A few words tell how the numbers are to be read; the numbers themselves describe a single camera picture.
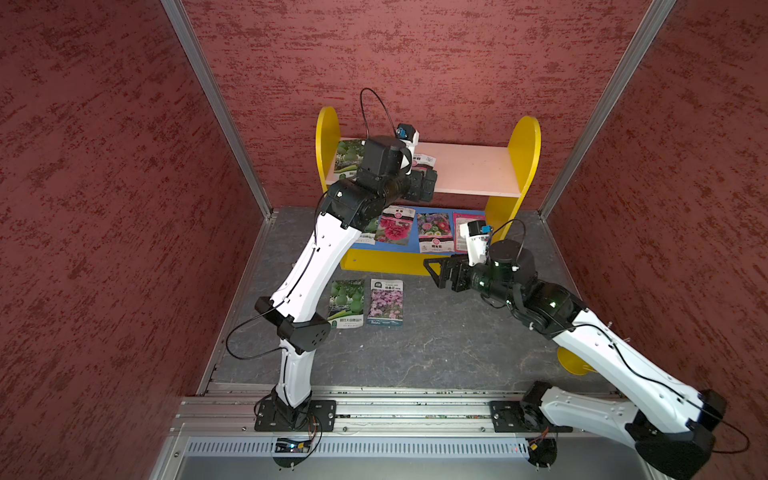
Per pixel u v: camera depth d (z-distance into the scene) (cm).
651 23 72
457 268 57
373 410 76
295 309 45
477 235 57
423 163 77
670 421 38
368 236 94
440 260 58
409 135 55
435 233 95
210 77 82
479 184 71
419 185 59
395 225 98
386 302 95
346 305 94
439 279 59
